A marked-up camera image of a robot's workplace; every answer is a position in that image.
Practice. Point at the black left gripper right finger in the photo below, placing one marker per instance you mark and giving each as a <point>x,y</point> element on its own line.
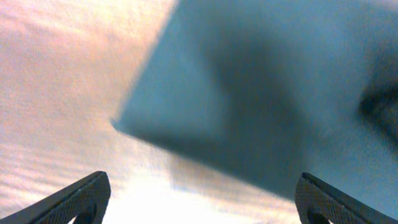
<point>318,202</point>

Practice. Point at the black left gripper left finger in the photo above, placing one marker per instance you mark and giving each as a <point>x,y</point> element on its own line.
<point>83,202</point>

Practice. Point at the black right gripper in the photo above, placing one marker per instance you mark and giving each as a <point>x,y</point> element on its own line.
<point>379,101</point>

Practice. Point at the dark green box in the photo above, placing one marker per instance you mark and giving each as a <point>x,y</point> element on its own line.
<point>267,90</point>

